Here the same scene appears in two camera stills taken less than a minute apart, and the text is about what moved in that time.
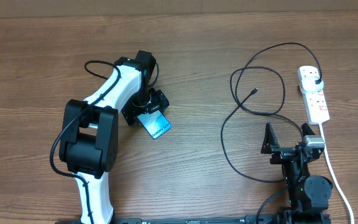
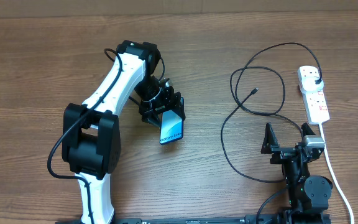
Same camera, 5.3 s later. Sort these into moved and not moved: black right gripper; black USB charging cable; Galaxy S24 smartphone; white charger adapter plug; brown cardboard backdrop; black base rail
Moved: black USB charging cable; Galaxy S24 smartphone
Not moved: black right gripper; white charger adapter plug; brown cardboard backdrop; black base rail
